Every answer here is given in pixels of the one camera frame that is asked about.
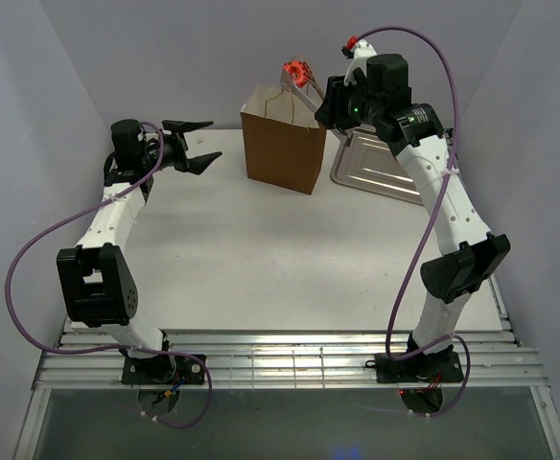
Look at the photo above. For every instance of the metal tray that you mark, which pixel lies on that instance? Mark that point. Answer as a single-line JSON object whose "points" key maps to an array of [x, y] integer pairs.
{"points": [[365, 163]]}

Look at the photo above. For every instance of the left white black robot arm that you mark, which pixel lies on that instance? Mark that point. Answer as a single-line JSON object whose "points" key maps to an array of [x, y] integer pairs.
{"points": [[98, 289]]}

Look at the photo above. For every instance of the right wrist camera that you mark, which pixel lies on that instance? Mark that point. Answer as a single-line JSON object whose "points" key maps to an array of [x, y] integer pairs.
{"points": [[359, 50]]}

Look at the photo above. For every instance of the aluminium rail frame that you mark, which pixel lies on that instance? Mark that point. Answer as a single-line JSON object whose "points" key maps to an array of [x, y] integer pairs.
{"points": [[289, 360]]}

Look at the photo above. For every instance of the brown paper bag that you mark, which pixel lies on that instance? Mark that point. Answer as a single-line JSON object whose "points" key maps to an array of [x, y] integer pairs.
{"points": [[284, 144]]}

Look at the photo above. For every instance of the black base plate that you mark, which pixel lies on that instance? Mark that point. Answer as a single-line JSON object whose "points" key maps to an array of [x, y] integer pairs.
{"points": [[422, 368], [193, 369]]}

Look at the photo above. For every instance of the red strawberry tart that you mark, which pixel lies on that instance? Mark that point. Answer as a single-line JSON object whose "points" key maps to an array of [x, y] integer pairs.
{"points": [[299, 71]]}

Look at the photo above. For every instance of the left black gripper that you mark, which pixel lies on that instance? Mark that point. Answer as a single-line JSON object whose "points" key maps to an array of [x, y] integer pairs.
{"points": [[196, 166]]}

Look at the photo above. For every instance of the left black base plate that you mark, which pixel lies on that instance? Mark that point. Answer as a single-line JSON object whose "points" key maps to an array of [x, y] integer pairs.
{"points": [[193, 369]]}

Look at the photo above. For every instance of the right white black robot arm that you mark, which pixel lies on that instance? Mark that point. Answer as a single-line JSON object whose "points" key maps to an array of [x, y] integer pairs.
{"points": [[469, 250]]}

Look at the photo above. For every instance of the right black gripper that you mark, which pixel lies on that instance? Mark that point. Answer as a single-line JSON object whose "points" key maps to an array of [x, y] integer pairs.
{"points": [[330, 113]]}

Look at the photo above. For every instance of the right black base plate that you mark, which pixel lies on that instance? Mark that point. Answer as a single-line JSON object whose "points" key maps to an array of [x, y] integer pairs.
{"points": [[422, 368]]}

